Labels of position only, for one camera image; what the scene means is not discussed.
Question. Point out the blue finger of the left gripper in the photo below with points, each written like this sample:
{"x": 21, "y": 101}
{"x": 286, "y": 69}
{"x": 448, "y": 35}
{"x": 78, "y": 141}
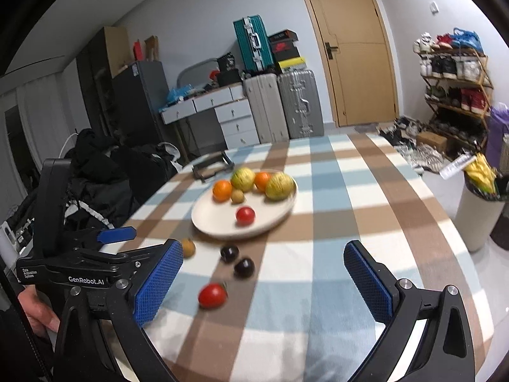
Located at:
{"x": 122, "y": 234}

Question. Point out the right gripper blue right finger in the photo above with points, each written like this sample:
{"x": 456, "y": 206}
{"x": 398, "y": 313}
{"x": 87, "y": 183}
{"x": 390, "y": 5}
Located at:
{"x": 445, "y": 349}

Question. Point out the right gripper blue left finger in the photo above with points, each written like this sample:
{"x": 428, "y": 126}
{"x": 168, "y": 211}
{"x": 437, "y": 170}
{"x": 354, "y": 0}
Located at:
{"x": 82, "y": 352}

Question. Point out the brown longan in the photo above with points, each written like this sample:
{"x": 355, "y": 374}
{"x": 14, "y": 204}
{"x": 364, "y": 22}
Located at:
{"x": 189, "y": 248}
{"x": 237, "y": 196}

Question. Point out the red tomato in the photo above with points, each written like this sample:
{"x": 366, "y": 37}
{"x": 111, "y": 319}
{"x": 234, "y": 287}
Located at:
{"x": 245, "y": 216}
{"x": 212, "y": 296}

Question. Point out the dark cherry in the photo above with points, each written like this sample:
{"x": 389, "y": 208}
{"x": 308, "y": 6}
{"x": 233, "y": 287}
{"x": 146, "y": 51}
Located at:
{"x": 229, "y": 253}
{"x": 244, "y": 268}

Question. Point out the orange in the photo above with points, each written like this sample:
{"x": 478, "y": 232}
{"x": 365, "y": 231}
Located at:
{"x": 261, "y": 181}
{"x": 222, "y": 191}

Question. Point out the green guava fruit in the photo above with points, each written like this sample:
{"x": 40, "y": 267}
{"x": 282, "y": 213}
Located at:
{"x": 242, "y": 179}

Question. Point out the yellow guava fruit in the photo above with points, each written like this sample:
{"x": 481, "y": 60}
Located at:
{"x": 279, "y": 187}

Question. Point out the person's left hand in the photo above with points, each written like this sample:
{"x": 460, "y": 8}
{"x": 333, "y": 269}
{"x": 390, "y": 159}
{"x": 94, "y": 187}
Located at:
{"x": 40, "y": 316}

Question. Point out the black clothes pile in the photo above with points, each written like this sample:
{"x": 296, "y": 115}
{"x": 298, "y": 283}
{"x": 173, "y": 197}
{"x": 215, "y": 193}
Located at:
{"x": 110, "y": 181}

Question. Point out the dark grey refrigerator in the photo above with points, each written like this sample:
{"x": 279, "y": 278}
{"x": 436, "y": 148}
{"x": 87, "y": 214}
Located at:
{"x": 140, "y": 93}

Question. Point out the checkered tablecloth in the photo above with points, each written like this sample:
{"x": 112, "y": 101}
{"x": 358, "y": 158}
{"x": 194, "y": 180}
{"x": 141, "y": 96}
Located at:
{"x": 300, "y": 317}

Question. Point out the white trash bin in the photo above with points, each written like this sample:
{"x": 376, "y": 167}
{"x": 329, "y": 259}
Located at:
{"x": 485, "y": 194}

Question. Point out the cream round plate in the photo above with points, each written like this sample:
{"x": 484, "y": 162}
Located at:
{"x": 223, "y": 213}

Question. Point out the white drawer desk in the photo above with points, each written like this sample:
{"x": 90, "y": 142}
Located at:
{"x": 217, "y": 120}

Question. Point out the cardboard box on floor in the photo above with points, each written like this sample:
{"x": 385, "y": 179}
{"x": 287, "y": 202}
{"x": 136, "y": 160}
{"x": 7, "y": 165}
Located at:
{"x": 431, "y": 139}

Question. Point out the beige suitcase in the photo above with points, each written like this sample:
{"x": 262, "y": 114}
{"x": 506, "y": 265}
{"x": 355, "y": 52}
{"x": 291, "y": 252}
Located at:
{"x": 266, "y": 106}

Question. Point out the silver suitcase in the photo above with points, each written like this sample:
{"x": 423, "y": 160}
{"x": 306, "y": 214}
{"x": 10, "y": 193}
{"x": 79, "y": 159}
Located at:
{"x": 301, "y": 105}

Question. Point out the purple bag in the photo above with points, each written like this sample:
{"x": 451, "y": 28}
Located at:
{"x": 497, "y": 128}

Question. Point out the teal suitcase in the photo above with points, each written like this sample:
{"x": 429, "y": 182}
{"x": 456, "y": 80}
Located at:
{"x": 254, "y": 45}

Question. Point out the stacked shoe boxes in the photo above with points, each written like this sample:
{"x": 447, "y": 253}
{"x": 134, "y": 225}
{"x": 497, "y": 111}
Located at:
{"x": 285, "y": 52}

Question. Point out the wooden shoe rack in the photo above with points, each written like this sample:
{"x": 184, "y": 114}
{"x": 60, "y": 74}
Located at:
{"x": 458, "y": 88}

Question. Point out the wooden door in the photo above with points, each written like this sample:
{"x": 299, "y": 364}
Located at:
{"x": 357, "y": 60}

